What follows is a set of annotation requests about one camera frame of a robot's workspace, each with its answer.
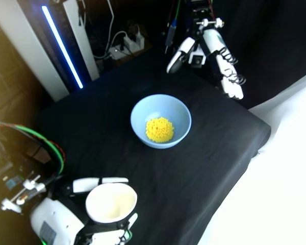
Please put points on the black table cloth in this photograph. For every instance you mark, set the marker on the black table cloth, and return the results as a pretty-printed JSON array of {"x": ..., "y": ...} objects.
[{"x": 104, "y": 143}]

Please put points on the white column with blue light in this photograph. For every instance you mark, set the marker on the white column with blue light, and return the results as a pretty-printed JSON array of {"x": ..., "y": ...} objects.
[{"x": 58, "y": 48}]

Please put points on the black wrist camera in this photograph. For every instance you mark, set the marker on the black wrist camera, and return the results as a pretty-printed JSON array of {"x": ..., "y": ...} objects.
[{"x": 197, "y": 60}]

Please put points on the black backdrop curtain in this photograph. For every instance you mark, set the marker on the black backdrop curtain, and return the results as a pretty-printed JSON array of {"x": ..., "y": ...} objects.
[{"x": 270, "y": 38}]

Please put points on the yellow beads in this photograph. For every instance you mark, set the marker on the yellow beads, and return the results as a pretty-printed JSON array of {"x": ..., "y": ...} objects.
[{"x": 159, "y": 130}]

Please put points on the white power strip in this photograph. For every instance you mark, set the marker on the white power strip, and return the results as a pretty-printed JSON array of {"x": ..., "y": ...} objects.
[{"x": 128, "y": 46}]

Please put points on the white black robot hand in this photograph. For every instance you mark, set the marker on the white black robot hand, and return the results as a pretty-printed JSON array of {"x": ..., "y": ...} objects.
[
  {"x": 227, "y": 74},
  {"x": 56, "y": 219}
]

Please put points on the white cup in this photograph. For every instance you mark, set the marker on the white cup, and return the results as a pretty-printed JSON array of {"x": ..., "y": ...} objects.
[{"x": 109, "y": 201}]

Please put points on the blue bowl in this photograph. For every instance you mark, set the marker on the blue bowl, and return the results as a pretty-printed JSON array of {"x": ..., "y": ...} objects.
[{"x": 142, "y": 112}]

